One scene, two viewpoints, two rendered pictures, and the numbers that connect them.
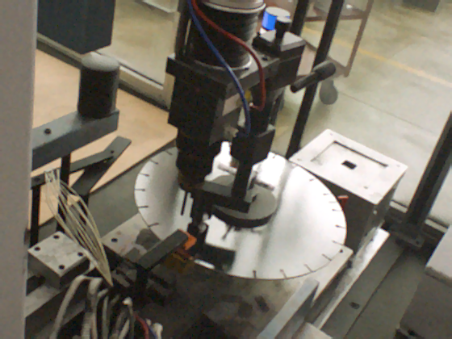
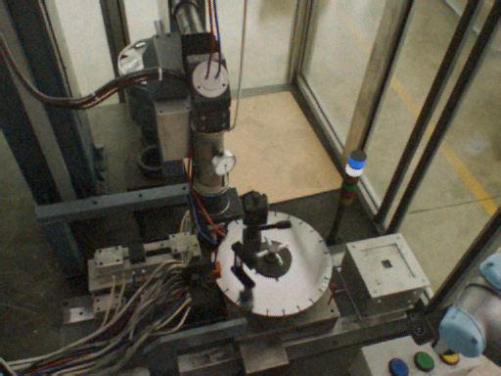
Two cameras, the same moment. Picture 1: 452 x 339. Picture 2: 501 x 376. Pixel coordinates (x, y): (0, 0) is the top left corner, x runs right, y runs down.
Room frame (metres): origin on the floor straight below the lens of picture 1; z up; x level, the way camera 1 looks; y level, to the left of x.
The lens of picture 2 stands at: (0.19, -0.49, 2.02)
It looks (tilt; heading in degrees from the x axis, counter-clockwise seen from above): 48 degrees down; 41
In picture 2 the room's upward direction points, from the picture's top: 4 degrees clockwise
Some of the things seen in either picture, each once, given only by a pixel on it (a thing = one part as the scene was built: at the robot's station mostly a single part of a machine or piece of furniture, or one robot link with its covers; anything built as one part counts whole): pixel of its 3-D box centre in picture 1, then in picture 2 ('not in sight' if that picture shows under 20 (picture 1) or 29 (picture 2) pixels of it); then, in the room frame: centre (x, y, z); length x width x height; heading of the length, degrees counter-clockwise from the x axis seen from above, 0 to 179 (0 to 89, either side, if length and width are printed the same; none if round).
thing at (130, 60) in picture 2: not in sight; (166, 100); (1.00, 0.66, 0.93); 0.31 x 0.31 x 0.36
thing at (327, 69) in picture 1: (302, 71); (271, 219); (0.69, -0.12, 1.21); 0.08 x 0.06 x 0.03; 149
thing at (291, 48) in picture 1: (264, 94); (253, 222); (0.68, -0.08, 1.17); 0.06 x 0.05 x 0.20; 140
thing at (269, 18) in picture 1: (275, 19); (357, 159); (1.06, -0.12, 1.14); 0.05 x 0.04 x 0.03; 59
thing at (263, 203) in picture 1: (241, 194); (272, 257); (0.76, -0.10, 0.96); 0.11 x 0.11 x 0.03
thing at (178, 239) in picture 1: (162, 264); (202, 273); (0.59, 0.00, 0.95); 0.10 x 0.03 x 0.07; 149
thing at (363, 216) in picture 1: (338, 194); (380, 276); (1.01, -0.32, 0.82); 0.18 x 0.18 x 0.15; 59
